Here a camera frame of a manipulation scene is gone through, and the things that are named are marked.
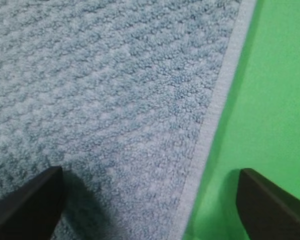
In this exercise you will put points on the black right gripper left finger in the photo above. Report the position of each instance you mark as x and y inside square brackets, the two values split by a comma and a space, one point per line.
[33, 211]

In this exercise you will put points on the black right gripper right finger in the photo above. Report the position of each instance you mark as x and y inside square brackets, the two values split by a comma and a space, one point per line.
[267, 211]

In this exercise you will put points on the blue waffle-weave towel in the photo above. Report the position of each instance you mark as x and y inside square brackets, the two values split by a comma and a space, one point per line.
[126, 96]

